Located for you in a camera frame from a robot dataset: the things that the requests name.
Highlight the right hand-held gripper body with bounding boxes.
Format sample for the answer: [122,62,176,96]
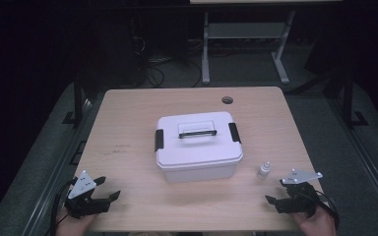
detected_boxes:
[275,168,324,218]

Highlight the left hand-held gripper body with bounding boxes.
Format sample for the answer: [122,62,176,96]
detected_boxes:
[64,169,111,219]

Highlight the small white dropper bottle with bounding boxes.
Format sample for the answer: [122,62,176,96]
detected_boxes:
[256,160,273,180]

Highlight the white storage box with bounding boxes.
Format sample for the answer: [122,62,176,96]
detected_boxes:
[157,156,241,185]

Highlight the white box lid black handle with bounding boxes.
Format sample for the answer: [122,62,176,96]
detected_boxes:
[154,110,244,170]

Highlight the person's left hand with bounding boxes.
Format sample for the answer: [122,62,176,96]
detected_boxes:
[54,209,96,236]

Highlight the person's right hand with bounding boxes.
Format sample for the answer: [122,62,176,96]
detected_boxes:
[290,204,338,236]

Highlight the grey metal stand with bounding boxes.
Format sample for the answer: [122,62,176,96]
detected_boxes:
[201,10,297,86]

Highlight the left hand-held gripper cable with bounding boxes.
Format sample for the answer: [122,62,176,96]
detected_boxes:
[44,177,79,236]

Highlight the hand-held gripper cable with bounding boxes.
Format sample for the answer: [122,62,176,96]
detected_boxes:
[314,189,341,230]
[44,177,79,236]

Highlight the right hand-held gripper cable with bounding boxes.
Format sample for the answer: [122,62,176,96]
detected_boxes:
[314,189,341,230]

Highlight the aluminium floor rail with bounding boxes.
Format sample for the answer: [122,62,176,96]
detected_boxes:
[21,97,103,236]
[328,96,378,227]

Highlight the black metal post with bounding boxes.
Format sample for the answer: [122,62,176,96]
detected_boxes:
[323,65,369,130]
[61,70,91,128]

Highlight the black floor cables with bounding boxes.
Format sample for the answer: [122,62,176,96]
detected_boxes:
[129,35,205,89]

